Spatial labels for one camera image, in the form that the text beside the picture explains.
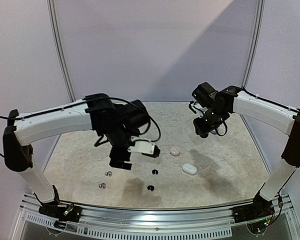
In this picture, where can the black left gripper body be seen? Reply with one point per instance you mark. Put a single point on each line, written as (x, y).
(115, 155)

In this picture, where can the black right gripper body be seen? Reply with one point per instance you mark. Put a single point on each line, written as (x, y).
(203, 128)

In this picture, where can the round white pink case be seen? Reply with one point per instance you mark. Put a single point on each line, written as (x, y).
(175, 151)

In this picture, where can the black clip earbud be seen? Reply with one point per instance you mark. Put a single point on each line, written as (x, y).
(150, 187)
(155, 172)

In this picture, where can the white oval charging case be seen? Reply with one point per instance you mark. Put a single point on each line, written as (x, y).
(189, 169)

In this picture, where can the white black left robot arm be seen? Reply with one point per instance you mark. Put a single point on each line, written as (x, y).
(116, 119)

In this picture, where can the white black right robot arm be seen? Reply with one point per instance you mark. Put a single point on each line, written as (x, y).
(215, 107)

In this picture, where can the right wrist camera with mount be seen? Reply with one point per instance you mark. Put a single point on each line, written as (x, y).
(196, 108)

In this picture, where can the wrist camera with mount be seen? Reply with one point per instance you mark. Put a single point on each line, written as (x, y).
(146, 148)
(196, 108)

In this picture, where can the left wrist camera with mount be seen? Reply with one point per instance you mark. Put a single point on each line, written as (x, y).
(146, 148)

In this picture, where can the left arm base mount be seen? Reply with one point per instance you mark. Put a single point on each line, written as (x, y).
(61, 211)

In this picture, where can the white slotted cable duct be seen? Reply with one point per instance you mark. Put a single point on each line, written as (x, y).
(42, 228)

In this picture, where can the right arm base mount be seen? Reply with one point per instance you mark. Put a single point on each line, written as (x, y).
(252, 211)

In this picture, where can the aluminium front rail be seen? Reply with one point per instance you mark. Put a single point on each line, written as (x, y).
(206, 218)

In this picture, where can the aluminium corner frame post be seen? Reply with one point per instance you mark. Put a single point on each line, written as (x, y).
(254, 41)

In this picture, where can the aluminium left frame post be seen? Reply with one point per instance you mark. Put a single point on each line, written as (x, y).
(51, 4)

